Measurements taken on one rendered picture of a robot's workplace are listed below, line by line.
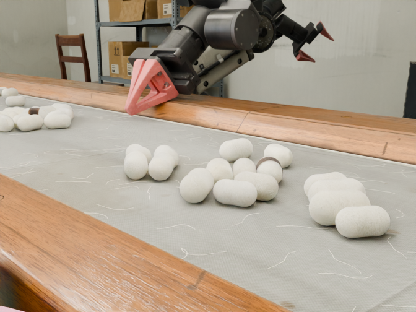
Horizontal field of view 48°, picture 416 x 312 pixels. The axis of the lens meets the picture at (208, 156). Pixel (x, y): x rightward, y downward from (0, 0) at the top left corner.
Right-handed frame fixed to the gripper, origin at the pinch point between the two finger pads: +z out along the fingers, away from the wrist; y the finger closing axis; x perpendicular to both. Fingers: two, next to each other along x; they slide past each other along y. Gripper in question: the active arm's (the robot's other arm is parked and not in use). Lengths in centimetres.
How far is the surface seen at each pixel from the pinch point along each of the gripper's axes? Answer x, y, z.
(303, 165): -0.9, 31.0, 4.2
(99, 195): -12.2, 25.0, 17.9
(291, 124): 3.0, 23.8, -3.5
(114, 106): 3.0, -9.4, -2.1
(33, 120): -8.2, -2.1, 10.6
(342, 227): -9.4, 41.7, 13.4
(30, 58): 128, -445, -146
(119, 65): 121, -259, -134
